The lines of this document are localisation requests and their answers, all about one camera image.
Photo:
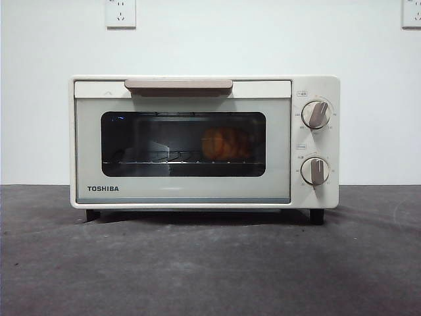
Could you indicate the golden brown bread loaf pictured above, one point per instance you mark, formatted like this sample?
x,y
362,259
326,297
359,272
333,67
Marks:
x,y
227,143

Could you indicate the white wall socket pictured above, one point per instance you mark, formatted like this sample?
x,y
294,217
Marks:
x,y
120,14
411,14

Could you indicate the cream Toshiba toaster oven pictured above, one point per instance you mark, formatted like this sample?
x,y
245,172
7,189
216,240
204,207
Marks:
x,y
184,192

